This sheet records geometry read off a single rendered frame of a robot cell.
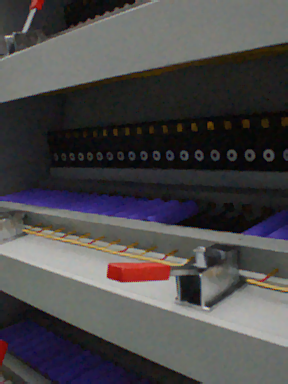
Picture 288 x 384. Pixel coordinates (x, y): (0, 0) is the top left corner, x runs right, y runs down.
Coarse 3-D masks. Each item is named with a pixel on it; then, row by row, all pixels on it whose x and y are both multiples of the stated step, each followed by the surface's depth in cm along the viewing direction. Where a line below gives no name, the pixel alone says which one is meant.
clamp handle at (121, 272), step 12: (204, 252) 26; (108, 264) 22; (120, 264) 22; (132, 264) 23; (144, 264) 23; (156, 264) 24; (204, 264) 26; (108, 276) 22; (120, 276) 22; (132, 276) 22; (144, 276) 22; (156, 276) 23; (168, 276) 24
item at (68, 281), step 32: (0, 192) 66; (0, 256) 43; (32, 256) 40; (64, 256) 39; (96, 256) 38; (0, 288) 45; (32, 288) 39; (64, 288) 35; (96, 288) 32; (128, 288) 30; (160, 288) 29; (256, 288) 27; (64, 320) 36; (96, 320) 33; (128, 320) 30; (160, 320) 27; (192, 320) 25; (224, 320) 24; (256, 320) 23; (160, 352) 28; (192, 352) 26; (224, 352) 24; (256, 352) 22
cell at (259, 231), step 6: (282, 210) 35; (276, 216) 34; (282, 216) 34; (264, 222) 33; (270, 222) 33; (276, 222) 33; (282, 222) 33; (252, 228) 32; (258, 228) 32; (264, 228) 32; (270, 228) 32; (276, 228) 33; (246, 234) 31; (252, 234) 31; (258, 234) 31; (264, 234) 31; (270, 234) 32
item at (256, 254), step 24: (0, 216) 54; (48, 216) 45; (72, 216) 42; (96, 216) 41; (72, 240) 40; (96, 240) 38; (120, 240) 37; (144, 240) 35; (168, 240) 33; (192, 240) 31; (216, 240) 30; (240, 240) 29; (264, 240) 28; (168, 264) 31; (240, 264) 29; (264, 264) 27
